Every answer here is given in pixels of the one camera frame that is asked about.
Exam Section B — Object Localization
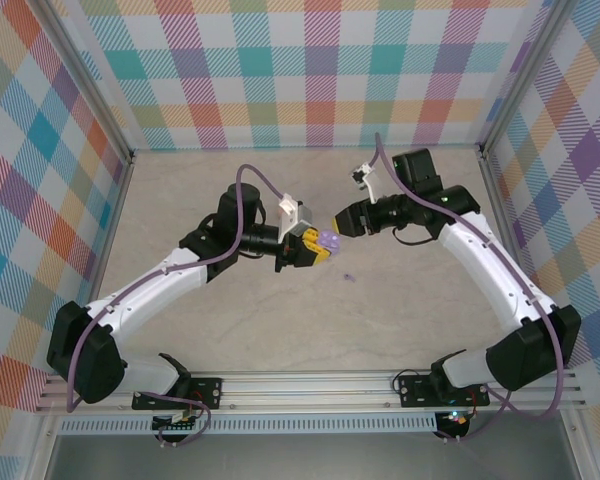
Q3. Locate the purple earbud charging case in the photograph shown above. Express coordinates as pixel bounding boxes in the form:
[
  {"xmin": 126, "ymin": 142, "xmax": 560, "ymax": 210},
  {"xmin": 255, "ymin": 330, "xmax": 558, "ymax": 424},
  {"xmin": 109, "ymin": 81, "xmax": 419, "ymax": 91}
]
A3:
[{"xmin": 317, "ymin": 227, "xmax": 342, "ymax": 257}]

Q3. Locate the small circuit board with lights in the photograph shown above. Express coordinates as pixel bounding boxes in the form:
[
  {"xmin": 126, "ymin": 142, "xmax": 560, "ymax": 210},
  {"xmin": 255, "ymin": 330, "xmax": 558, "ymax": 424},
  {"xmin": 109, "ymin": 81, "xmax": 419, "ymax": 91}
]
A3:
[{"xmin": 438, "ymin": 409, "xmax": 471, "ymax": 431}]

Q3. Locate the small black circuit board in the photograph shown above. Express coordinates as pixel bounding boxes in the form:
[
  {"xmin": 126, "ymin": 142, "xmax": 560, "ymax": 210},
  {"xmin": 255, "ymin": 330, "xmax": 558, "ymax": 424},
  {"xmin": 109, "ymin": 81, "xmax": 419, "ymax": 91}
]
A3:
[{"xmin": 151, "ymin": 412, "xmax": 200, "ymax": 435}]

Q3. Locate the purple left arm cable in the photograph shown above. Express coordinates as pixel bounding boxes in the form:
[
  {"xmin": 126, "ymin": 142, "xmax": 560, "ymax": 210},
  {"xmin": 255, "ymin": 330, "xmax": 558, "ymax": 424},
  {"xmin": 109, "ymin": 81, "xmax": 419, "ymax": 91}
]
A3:
[{"xmin": 65, "ymin": 163, "xmax": 287, "ymax": 449}]

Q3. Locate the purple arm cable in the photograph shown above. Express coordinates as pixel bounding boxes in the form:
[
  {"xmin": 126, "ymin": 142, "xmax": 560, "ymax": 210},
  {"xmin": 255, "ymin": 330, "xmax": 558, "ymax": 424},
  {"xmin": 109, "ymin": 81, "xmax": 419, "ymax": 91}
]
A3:
[
  {"xmin": 65, "ymin": 163, "xmax": 287, "ymax": 449},
  {"xmin": 374, "ymin": 130, "xmax": 566, "ymax": 444}
]

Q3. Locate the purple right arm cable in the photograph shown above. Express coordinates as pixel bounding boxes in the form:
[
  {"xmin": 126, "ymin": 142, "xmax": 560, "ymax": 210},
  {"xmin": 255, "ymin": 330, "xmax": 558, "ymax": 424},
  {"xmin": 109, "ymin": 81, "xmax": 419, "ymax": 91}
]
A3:
[{"xmin": 374, "ymin": 130, "xmax": 566, "ymax": 444}]

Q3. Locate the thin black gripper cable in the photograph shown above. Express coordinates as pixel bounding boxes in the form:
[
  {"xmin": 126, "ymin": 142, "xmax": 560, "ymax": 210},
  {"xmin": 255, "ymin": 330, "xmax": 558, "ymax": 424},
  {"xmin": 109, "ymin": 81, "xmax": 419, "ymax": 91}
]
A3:
[{"xmin": 392, "ymin": 227, "xmax": 434, "ymax": 247}]

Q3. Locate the aluminium frame side rail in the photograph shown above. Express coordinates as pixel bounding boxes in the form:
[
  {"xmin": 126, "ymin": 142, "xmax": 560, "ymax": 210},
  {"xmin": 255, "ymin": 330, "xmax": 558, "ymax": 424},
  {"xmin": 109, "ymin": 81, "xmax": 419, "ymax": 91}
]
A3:
[
  {"xmin": 82, "ymin": 152, "xmax": 137, "ymax": 321},
  {"xmin": 478, "ymin": 149, "xmax": 556, "ymax": 311}
]

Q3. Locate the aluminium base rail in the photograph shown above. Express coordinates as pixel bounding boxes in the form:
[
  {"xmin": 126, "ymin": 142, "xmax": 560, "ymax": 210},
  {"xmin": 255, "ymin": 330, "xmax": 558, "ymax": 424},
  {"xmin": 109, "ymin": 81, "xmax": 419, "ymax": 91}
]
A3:
[{"xmin": 33, "ymin": 370, "xmax": 590, "ymax": 415}]

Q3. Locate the aluminium frame post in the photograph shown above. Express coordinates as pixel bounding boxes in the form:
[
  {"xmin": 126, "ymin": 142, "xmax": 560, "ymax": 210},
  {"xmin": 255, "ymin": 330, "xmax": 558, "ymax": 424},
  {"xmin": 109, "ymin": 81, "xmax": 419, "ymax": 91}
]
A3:
[
  {"xmin": 42, "ymin": 0, "xmax": 136, "ymax": 164},
  {"xmin": 477, "ymin": 0, "xmax": 579, "ymax": 159}
]

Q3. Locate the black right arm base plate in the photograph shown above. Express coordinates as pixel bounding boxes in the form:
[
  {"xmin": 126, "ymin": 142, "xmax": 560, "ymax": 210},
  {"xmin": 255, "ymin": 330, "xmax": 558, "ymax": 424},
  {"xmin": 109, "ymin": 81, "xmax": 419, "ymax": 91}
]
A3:
[{"xmin": 396, "ymin": 373, "xmax": 492, "ymax": 409}]

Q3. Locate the perforated grey cable duct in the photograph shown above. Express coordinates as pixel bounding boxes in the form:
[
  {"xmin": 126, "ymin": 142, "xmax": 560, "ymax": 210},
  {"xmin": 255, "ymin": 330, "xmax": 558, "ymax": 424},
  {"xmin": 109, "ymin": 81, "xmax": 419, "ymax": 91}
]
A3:
[{"xmin": 58, "ymin": 416, "xmax": 440, "ymax": 436}]

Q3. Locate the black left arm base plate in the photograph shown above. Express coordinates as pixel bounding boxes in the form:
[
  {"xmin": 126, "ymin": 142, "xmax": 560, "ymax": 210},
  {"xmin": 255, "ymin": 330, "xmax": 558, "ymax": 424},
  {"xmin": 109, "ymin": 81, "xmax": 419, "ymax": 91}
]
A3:
[{"xmin": 131, "ymin": 376, "xmax": 225, "ymax": 412}]

